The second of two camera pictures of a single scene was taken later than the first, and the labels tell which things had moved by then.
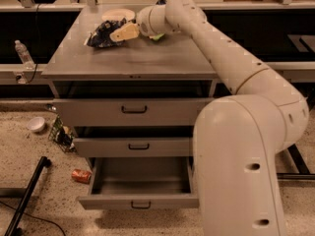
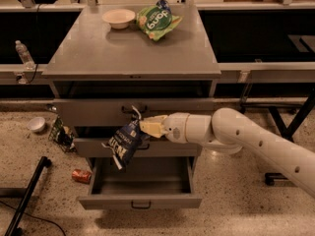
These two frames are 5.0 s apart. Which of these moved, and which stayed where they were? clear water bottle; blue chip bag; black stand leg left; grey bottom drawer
Moved: blue chip bag
Stayed: clear water bottle; grey bottom drawer; black stand leg left
